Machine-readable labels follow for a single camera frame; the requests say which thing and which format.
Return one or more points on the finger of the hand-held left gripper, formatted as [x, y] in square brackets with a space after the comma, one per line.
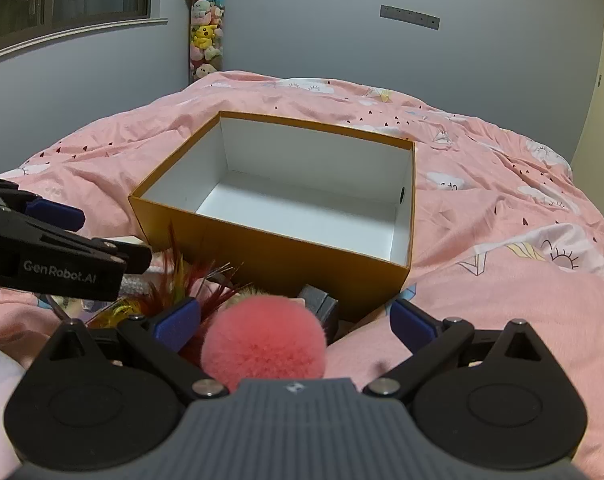
[57, 212]
[132, 257]

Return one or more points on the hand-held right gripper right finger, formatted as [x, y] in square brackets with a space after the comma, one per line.
[412, 322]

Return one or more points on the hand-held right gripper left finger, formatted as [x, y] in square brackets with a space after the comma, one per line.
[177, 325]

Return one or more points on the colourful feather toy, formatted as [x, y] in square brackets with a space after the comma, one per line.
[182, 275]

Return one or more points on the pink fluffy pom-pom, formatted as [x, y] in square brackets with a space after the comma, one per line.
[262, 340]

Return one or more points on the orange cardboard box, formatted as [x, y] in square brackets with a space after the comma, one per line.
[262, 260]

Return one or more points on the clear plastic packet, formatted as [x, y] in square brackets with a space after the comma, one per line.
[82, 305]

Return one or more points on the small grey box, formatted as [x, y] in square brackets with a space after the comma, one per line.
[317, 305]

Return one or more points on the pink printed blanket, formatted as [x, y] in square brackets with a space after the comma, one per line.
[482, 235]

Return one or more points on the clear tube of plush toys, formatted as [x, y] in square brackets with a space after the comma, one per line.
[205, 35]

